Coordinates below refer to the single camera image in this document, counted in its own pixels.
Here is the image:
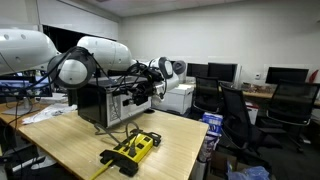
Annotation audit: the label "white storage box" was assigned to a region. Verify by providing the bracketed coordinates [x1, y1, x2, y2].
[151, 83, 195, 116]

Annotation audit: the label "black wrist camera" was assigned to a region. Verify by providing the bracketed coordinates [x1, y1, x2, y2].
[146, 66, 164, 83]

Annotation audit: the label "grey power cable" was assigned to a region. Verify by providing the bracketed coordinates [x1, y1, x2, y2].
[93, 120, 143, 158]

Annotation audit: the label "yellow power strip cord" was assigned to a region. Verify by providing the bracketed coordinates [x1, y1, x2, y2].
[88, 159, 114, 180]

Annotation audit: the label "white papers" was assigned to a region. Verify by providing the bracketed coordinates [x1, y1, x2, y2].
[21, 103, 78, 126]

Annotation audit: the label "white and blue carton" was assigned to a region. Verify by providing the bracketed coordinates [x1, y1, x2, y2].
[198, 131, 221, 164]

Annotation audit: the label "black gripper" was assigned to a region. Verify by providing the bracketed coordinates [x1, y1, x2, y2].
[123, 81, 157, 108]

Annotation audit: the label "black monitor beside red object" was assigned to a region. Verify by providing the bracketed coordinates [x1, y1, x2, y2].
[265, 66, 310, 86]

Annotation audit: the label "black desktop monitor on stand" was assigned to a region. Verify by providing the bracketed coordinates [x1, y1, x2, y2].
[0, 74, 54, 117]

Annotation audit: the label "black office chair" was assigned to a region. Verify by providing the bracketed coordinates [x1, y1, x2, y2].
[191, 75, 223, 116]
[218, 81, 284, 158]
[266, 79, 320, 154]

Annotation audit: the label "white box with red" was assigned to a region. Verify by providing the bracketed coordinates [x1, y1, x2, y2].
[244, 101, 260, 126]

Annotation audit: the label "black microwave oven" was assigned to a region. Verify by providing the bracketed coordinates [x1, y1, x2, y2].
[77, 75, 153, 129]

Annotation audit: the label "blue plastic bag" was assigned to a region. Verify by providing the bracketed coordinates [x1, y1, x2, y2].
[226, 161, 271, 180]

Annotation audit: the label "yellow power strip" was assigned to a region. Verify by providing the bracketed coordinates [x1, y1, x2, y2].
[99, 131, 163, 178]

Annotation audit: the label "brown cardboard box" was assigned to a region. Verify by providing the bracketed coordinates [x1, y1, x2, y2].
[208, 149, 241, 180]

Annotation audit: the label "cluttered wooden desk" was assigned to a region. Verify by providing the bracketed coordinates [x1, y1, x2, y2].
[241, 83, 320, 108]

